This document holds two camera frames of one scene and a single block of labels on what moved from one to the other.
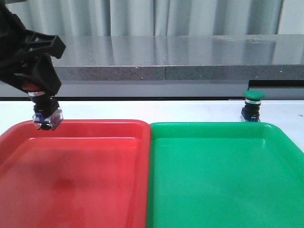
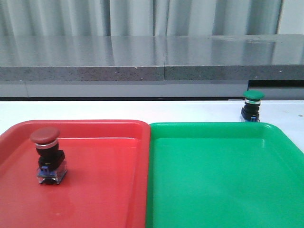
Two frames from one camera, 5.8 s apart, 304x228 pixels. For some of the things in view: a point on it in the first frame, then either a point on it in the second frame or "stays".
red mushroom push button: x=47 y=111 → x=52 y=166
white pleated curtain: x=98 y=18 stays
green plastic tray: x=223 y=175 stays
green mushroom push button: x=250 y=112 stays
